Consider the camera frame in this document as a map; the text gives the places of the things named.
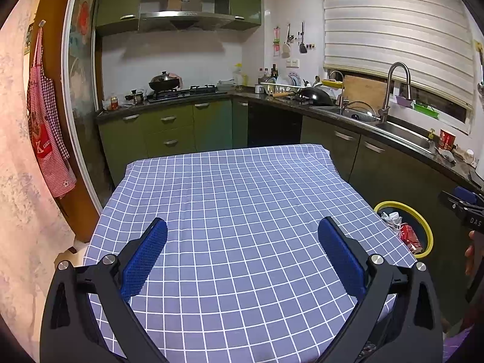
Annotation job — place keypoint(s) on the small steel pot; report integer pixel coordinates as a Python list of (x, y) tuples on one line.
[(137, 97)]

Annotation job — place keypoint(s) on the white hanging ladle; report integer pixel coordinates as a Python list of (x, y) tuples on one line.
[(286, 49)]

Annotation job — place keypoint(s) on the clear food container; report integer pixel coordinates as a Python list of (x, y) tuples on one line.
[(227, 85)]

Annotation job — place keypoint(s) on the black hanging spatula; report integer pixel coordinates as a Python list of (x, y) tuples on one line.
[(303, 48)]

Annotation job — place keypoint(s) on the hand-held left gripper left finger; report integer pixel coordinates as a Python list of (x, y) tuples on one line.
[(145, 261)]

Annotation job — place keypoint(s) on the clear plastic oil bottle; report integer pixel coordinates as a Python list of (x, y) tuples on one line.
[(240, 77)]

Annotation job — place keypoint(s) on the tall steel faucet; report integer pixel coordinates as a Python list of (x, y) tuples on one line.
[(385, 106)]

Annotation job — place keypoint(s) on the wooden cutting board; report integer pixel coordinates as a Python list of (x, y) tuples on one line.
[(365, 90)]

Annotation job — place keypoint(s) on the red paper cup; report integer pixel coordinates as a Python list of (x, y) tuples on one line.
[(447, 140)]

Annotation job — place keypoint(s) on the steel range hood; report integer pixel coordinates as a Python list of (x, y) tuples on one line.
[(185, 19)]

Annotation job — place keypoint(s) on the black wok with lid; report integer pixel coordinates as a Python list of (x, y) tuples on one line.
[(164, 81)]

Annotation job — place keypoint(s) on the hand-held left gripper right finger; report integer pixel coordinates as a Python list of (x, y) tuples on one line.
[(342, 261)]

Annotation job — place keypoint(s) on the yellow rimmed trash bin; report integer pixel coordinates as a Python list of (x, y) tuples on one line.
[(418, 221)]

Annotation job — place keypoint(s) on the dark sauce bottles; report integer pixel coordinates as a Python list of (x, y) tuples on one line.
[(273, 73)]

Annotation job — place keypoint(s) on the crushed red can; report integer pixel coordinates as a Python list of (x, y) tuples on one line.
[(409, 236)]

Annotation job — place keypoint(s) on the person's right hand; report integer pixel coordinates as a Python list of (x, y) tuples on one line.
[(470, 253)]

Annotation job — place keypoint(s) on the dish rack with dishes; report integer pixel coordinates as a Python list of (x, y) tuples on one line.
[(295, 81)]

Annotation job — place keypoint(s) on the person's purple clothing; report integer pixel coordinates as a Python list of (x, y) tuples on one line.
[(457, 348)]

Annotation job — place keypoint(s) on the red checked apron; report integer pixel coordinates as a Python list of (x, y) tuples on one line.
[(49, 128)]

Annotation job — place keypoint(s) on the steel kitchen sink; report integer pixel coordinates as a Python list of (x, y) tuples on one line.
[(404, 132)]

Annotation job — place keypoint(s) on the small white cup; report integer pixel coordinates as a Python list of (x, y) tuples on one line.
[(469, 155)]

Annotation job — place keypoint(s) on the small steel faucet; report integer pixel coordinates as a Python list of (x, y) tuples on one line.
[(343, 90)]

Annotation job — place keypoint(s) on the black built-in appliance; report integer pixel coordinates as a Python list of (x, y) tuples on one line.
[(274, 126)]

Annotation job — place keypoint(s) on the clear plastic wrapper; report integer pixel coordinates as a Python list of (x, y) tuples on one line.
[(391, 220)]

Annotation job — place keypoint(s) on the pink hanging utensil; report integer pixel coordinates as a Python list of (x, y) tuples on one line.
[(276, 43)]

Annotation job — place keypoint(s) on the sliding door with poster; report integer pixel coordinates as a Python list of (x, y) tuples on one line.
[(81, 64)]

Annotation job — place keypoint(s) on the white window blind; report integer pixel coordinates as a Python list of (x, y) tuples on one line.
[(393, 26)]

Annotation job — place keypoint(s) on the green plastic tray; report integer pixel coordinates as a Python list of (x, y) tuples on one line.
[(427, 110)]

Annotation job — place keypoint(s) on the crumpled white wrapper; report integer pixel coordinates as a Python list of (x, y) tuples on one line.
[(447, 155)]

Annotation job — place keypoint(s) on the yellow dish tray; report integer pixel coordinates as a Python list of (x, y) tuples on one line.
[(332, 83)]

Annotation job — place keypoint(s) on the blue checked tablecloth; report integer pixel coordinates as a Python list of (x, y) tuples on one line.
[(234, 204)]

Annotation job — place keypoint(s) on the black gas stove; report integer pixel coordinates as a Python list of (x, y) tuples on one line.
[(189, 92)]

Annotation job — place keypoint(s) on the purple plastic tray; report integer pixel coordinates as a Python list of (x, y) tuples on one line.
[(404, 101)]

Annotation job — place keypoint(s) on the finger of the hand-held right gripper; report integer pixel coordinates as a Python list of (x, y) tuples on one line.
[(450, 199), (467, 195)]

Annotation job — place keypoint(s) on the white wall socket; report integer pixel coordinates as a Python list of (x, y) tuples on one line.
[(292, 63)]

